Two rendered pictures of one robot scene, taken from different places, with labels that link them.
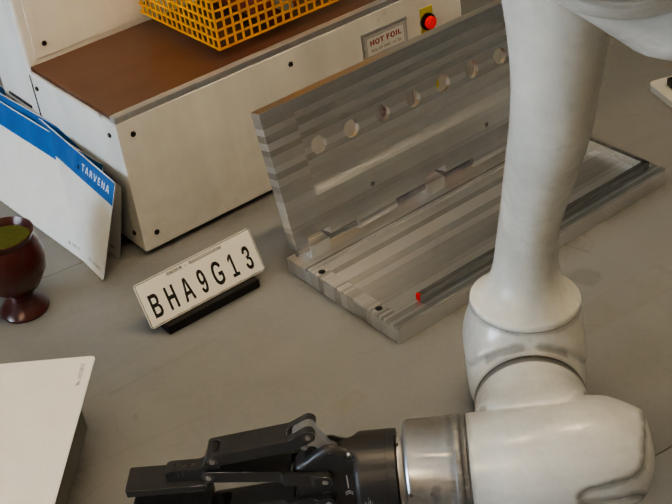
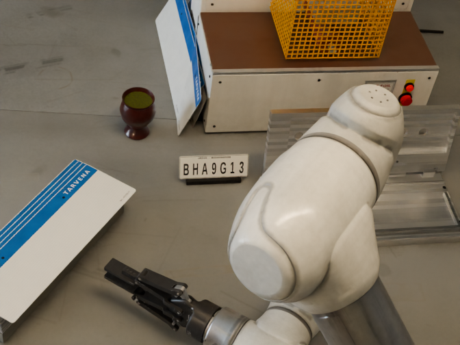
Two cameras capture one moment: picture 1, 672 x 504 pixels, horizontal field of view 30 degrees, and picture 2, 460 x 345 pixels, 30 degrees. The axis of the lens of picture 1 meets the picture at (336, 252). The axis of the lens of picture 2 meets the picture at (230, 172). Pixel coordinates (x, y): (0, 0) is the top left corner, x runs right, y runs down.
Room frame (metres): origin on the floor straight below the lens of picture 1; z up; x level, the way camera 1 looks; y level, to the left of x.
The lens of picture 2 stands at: (-0.07, -0.28, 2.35)
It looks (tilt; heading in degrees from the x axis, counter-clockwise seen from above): 46 degrees down; 17
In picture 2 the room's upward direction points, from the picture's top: 9 degrees clockwise
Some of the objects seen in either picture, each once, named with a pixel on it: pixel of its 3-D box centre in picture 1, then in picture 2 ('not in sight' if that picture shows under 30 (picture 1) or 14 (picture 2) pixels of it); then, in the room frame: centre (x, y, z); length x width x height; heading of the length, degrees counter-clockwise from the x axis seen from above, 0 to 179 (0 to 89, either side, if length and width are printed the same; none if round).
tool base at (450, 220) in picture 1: (479, 214); (362, 206); (1.29, -0.18, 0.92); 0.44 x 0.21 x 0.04; 123
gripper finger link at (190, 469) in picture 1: (193, 461); (134, 272); (0.81, 0.15, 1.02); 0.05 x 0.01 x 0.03; 84
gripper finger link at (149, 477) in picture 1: (167, 479); (122, 272); (0.81, 0.17, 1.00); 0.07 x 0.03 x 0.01; 84
